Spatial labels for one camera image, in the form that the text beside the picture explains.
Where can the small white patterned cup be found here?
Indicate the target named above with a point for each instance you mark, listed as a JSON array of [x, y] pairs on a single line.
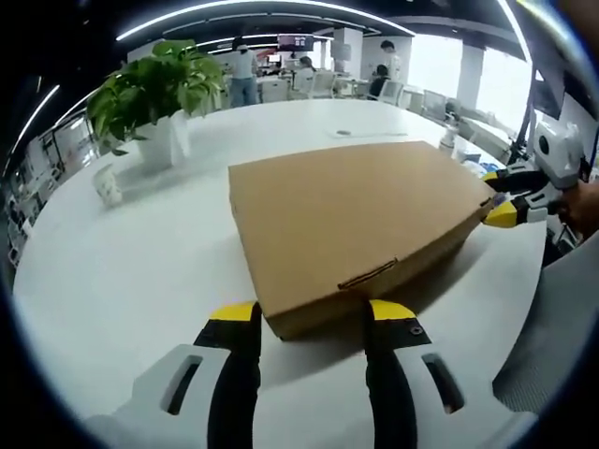
[[107, 184]]

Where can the long ceiling light strip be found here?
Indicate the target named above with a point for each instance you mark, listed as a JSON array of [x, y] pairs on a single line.
[[262, 9]]

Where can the clear plastic bottle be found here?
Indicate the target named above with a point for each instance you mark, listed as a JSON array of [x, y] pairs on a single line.
[[449, 140]]

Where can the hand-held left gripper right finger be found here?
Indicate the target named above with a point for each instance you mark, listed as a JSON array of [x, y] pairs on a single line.
[[388, 374]]

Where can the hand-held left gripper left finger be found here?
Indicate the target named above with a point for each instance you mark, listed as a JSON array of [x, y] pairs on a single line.
[[234, 374]]

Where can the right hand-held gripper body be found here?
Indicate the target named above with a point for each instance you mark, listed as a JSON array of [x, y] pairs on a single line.
[[559, 149]]

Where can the person's right hand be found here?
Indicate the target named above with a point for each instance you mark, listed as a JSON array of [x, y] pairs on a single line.
[[582, 210]]

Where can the grey mesh office chair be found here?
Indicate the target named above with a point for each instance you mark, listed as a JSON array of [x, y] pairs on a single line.
[[552, 327]]

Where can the brown cardboard shoe box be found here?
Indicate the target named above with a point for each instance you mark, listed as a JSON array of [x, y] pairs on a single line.
[[355, 210]]

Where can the green plant in white pot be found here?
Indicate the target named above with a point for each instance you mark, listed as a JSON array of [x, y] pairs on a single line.
[[154, 89]]

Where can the hanging display screen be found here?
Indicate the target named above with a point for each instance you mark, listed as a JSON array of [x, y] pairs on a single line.
[[295, 42]]

